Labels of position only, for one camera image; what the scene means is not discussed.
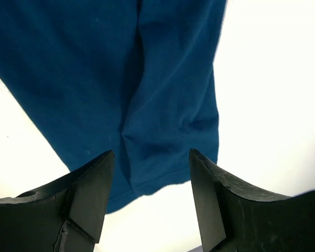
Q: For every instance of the blue t shirt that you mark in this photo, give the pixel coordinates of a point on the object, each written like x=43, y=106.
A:
x=134, y=77

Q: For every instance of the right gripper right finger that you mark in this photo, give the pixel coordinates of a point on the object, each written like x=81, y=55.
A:
x=234, y=215

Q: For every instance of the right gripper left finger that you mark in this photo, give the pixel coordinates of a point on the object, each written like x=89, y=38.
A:
x=66, y=214

